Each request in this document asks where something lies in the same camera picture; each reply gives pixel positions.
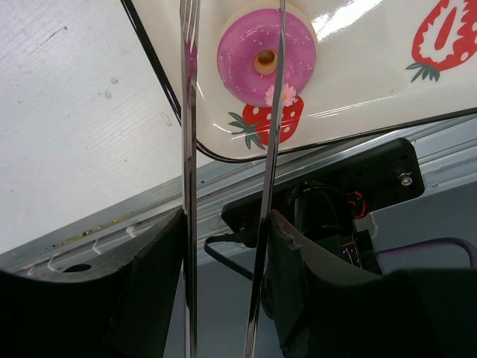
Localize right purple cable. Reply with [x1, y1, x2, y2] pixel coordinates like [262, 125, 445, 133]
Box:
[376, 237, 477, 269]

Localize strawberry pattern tray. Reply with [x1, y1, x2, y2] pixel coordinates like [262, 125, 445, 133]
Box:
[123, 1, 476, 163]

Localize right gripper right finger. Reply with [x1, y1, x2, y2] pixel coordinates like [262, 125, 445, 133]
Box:
[266, 212, 476, 357]

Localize silver metal tongs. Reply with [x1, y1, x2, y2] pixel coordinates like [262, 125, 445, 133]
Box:
[180, 1, 286, 357]

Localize pink fake donut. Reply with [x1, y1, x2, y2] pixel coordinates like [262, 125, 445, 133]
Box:
[216, 1, 317, 107]

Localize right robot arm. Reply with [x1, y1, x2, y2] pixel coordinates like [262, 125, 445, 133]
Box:
[1, 186, 476, 357]

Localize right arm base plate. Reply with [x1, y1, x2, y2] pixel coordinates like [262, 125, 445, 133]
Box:
[221, 138, 426, 247]

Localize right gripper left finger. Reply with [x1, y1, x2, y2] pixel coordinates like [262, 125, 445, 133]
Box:
[1, 210, 183, 357]

